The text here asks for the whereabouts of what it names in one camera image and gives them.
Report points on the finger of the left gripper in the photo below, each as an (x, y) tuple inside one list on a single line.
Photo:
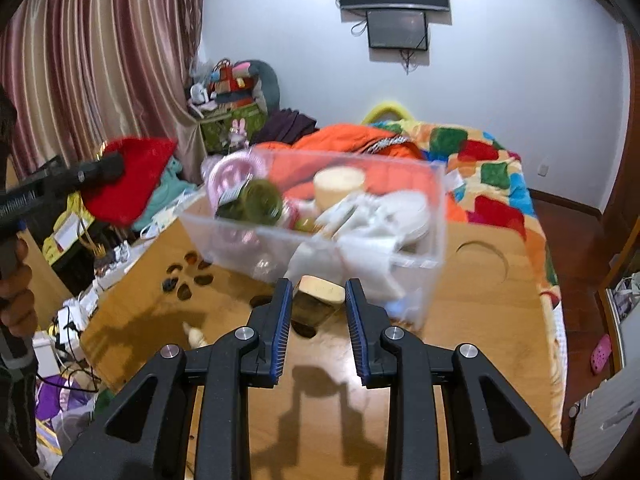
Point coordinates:
[(95, 173)]

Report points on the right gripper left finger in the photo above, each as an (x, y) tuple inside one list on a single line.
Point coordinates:
[(144, 433)]

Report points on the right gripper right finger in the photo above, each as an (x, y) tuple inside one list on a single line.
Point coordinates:
[(492, 433)]

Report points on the red velvet gold pouch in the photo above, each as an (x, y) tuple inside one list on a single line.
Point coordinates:
[(130, 172)]

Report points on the small jar wooden lid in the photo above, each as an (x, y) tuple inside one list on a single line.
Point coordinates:
[(315, 300)]

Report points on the green pump bottle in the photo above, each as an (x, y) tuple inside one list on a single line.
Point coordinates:
[(253, 200)]

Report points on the white drawstring cloth pouch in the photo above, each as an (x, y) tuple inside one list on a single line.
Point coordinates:
[(352, 241)]

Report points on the beige cylindrical candle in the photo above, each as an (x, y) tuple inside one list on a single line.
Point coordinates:
[(333, 184)]

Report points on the person left hand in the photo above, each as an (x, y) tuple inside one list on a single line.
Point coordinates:
[(19, 314)]

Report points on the small cream figurine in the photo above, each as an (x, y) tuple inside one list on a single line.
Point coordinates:
[(195, 336)]

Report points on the white radiator heater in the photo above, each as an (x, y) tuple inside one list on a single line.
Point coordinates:
[(604, 417)]

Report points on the pink striped curtain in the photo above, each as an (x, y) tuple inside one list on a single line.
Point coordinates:
[(84, 72)]

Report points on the green storage box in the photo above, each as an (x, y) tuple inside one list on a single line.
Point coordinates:
[(215, 127)]

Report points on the pink croc shoe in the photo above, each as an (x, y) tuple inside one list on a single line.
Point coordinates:
[(600, 354)]

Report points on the clear plastic storage bin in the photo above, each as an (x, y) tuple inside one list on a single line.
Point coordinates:
[(416, 266)]

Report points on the pink bunny doll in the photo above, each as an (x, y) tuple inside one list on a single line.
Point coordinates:
[(238, 139)]

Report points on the grey plush toy pile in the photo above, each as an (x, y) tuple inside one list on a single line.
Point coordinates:
[(227, 85)]

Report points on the dark purple cloth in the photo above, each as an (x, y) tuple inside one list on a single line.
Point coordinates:
[(285, 126)]

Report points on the white round flat container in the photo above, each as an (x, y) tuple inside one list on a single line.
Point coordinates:
[(407, 213)]

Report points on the orange puffer jacket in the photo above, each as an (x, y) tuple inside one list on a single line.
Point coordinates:
[(350, 147)]

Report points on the colourful patchwork blanket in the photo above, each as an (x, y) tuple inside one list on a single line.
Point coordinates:
[(493, 192)]

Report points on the small wall monitor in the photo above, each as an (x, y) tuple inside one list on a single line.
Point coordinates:
[(395, 29)]

